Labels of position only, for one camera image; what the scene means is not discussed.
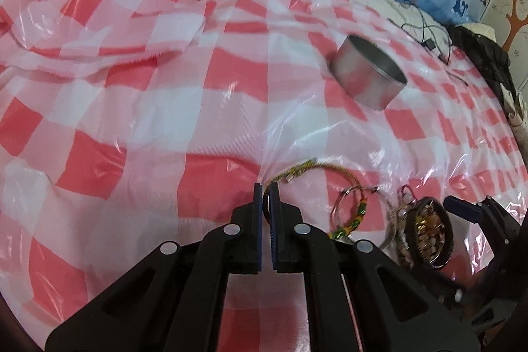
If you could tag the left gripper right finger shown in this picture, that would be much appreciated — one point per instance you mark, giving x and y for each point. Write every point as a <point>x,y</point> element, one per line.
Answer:
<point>359,299</point>

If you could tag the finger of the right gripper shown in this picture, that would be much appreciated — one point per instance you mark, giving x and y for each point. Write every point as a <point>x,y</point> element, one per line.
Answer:
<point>463,209</point>

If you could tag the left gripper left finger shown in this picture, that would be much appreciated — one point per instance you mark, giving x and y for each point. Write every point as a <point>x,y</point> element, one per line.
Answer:
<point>173,299</point>

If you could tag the thin silver bangle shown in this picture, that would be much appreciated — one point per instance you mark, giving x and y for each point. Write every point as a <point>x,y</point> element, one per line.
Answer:
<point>366,213</point>

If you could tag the black jacket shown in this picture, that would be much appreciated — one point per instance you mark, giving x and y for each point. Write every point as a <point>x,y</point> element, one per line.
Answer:
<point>493,63</point>

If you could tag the round silver metal tin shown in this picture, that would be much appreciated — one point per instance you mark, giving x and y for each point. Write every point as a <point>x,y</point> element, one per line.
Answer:
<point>367,73</point>

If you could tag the red white checkered plastic sheet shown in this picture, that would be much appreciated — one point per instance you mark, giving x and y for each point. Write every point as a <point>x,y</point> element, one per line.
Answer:
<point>126,123</point>

